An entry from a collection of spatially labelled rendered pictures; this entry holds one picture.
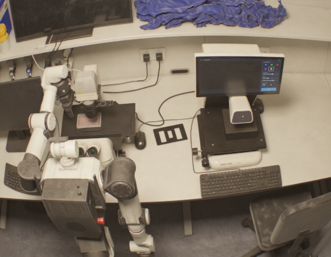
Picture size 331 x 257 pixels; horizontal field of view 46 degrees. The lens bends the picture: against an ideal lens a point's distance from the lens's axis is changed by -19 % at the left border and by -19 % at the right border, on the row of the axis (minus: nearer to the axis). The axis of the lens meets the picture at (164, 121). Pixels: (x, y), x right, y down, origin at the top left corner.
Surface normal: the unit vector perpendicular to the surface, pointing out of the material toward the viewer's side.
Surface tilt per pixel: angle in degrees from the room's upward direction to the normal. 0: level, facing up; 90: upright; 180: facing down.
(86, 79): 47
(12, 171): 5
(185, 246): 0
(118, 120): 0
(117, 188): 76
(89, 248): 31
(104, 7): 86
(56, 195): 14
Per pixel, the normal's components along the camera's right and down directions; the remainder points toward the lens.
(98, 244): 0.07, -0.20
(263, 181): -0.04, -0.60
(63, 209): 0.00, 0.56
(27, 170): 0.24, -0.57
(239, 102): -0.05, -0.76
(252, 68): 0.05, 0.77
